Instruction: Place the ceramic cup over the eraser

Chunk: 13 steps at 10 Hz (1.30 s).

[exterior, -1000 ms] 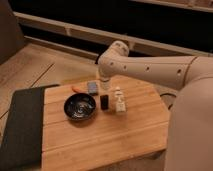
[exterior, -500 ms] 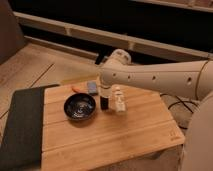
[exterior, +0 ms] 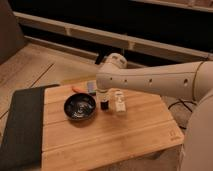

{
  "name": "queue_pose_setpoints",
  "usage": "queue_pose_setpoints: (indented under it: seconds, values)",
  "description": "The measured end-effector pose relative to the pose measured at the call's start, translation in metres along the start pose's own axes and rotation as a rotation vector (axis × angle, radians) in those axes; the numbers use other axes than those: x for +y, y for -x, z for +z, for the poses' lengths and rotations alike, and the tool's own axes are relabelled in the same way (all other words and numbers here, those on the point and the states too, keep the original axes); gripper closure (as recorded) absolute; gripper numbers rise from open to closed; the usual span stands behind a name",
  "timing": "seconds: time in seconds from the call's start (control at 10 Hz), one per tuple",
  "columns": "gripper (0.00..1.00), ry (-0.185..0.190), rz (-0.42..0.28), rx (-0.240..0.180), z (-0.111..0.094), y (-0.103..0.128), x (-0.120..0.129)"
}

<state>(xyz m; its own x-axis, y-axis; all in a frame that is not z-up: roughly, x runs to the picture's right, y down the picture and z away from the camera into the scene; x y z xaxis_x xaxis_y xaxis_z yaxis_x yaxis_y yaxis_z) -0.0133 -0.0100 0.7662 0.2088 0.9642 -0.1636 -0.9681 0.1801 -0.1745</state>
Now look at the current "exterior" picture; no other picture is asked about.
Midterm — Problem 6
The orange carrot toy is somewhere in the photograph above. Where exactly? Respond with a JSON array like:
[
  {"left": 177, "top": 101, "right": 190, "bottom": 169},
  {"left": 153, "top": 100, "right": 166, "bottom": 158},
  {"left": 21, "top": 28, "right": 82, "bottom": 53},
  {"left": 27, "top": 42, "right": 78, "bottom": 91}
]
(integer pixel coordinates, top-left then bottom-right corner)
[{"left": 72, "top": 86, "right": 87, "bottom": 93}]

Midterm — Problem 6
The black cable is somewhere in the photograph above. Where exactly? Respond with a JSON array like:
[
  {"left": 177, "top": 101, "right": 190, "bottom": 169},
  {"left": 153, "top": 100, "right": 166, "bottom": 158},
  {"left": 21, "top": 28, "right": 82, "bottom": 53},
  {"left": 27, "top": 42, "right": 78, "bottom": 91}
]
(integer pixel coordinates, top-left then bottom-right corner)
[{"left": 167, "top": 98, "right": 198, "bottom": 131}]

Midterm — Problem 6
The small white bottle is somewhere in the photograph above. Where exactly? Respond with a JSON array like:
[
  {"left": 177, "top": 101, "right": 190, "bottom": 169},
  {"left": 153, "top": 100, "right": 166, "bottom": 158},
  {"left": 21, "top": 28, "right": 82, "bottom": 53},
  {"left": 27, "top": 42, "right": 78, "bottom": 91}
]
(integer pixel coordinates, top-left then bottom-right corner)
[{"left": 114, "top": 90, "right": 126, "bottom": 113}]

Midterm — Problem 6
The wooden cutting board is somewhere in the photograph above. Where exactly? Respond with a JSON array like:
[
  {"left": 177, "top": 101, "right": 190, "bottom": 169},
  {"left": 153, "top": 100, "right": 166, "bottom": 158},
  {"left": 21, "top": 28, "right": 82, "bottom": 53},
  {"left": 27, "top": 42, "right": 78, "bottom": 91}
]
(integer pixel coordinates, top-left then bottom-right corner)
[{"left": 41, "top": 85, "right": 184, "bottom": 171}]

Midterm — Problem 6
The black ceramic bowl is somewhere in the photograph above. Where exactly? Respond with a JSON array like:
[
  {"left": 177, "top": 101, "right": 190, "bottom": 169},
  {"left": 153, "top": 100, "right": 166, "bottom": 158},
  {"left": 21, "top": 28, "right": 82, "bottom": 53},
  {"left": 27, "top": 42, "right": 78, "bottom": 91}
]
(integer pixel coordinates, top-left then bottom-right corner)
[{"left": 64, "top": 93, "right": 96, "bottom": 121}]

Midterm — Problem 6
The dark green cloth mat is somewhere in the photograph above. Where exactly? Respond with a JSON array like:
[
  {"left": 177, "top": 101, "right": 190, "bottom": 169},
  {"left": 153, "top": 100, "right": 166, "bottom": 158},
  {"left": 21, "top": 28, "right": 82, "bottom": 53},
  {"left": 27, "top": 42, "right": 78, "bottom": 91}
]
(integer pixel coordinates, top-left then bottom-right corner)
[{"left": 0, "top": 84, "right": 56, "bottom": 171}]

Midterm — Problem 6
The blue grey eraser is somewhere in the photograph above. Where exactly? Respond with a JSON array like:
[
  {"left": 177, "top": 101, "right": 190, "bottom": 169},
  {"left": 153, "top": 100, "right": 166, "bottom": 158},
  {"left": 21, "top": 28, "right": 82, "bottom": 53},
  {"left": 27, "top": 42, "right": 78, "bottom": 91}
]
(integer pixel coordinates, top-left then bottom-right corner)
[{"left": 87, "top": 81, "right": 96, "bottom": 96}]

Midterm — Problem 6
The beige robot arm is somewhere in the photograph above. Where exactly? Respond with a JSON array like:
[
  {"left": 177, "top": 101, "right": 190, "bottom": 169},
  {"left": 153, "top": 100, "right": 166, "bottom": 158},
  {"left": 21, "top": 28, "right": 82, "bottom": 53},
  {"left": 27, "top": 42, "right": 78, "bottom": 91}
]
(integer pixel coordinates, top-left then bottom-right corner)
[{"left": 96, "top": 53, "right": 213, "bottom": 103}]

